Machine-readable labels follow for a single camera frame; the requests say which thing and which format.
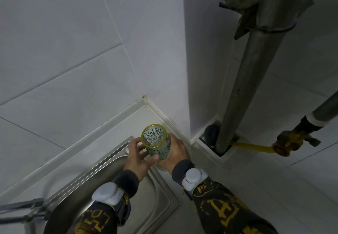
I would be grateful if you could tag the person's left hand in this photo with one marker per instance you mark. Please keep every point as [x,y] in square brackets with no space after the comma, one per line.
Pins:
[136,160]

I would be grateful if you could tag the person's right hand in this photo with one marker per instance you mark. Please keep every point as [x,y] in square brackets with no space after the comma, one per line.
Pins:
[175,153]

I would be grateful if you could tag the person's left thumb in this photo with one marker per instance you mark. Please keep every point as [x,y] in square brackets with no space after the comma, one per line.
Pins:
[152,160]

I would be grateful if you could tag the person's left middle finger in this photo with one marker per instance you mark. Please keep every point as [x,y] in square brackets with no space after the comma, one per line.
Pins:
[141,152]

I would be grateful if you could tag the patterned glass with yellow rim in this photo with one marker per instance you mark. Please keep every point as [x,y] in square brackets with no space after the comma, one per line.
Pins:
[156,141]

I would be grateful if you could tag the person's right forearm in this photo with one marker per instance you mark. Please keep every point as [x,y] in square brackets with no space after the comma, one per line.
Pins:
[219,204]

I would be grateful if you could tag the person's left forearm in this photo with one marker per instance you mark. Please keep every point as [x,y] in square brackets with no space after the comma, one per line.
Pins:
[108,203]

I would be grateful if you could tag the stainless steel sink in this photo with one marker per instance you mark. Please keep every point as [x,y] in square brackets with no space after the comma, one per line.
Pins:
[116,189]

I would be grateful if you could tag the white right wrist tracker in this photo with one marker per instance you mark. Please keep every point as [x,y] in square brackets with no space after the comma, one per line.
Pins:
[194,178]

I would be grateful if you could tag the white wrist tracker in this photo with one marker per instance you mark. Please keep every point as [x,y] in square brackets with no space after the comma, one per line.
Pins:
[108,192]
[194,178]

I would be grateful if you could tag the white left wrist tracker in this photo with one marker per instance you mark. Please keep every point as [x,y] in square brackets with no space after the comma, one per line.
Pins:
[108,192]

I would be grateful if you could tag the metal faucet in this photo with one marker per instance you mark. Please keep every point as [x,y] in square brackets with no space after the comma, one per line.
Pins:
[23,211]

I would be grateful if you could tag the grey vertical metal pipe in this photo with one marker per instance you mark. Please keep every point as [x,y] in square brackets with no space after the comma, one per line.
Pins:
[253,64]

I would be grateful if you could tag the brass gas valve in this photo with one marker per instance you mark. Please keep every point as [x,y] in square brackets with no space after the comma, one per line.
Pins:
[290,141]

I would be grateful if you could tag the grey angled gas pipe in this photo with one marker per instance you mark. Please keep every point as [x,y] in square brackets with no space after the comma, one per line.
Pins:
[320,116]

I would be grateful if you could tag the metal pipe bracket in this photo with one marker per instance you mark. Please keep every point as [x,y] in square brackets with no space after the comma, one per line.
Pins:
[245,6]

